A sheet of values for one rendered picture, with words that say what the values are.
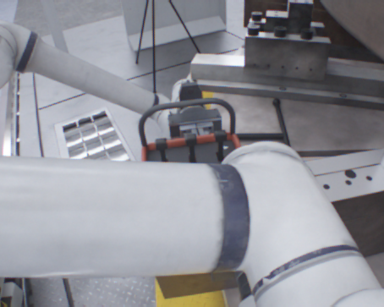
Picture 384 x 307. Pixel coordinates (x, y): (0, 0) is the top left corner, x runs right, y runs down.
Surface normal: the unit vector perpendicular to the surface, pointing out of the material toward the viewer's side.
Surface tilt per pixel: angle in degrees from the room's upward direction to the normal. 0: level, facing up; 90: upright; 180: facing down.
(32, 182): 17
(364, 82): 72
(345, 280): 5
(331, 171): 0
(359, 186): 0
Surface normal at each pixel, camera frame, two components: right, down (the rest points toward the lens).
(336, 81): -0.26, 0.40
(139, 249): 0.24, 0.26
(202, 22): 0.23, -0.25
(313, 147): -0.07, -0.74
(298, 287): -0.59, -0.53
